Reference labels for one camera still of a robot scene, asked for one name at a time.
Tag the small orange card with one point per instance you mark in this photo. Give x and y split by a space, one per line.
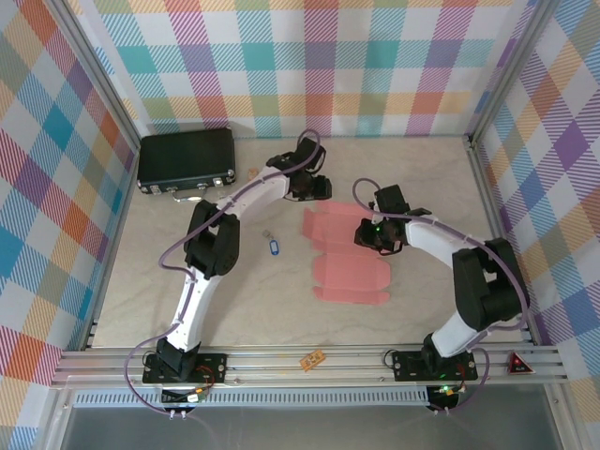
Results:
253 174

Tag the grey metal panel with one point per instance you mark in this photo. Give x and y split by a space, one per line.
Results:
304 429

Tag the small controller board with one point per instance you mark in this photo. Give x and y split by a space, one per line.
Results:
187 397
445 396

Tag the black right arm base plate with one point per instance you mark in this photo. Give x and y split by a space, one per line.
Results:
405 365

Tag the blue key tag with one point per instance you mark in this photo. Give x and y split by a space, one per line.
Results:
273 247

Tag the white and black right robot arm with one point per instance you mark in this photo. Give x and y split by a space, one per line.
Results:
457 335

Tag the pink paper box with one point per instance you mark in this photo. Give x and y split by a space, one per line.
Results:
347 276

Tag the black briefcase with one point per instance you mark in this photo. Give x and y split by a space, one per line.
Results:
187 157

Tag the aluminium frame rail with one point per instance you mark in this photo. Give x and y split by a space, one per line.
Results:
281 372

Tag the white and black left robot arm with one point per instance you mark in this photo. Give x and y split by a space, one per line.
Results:
187 300

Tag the aluminium frame post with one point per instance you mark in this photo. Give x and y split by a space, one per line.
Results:
94 70
511 70

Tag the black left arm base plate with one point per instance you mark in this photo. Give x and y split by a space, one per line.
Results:
215 368

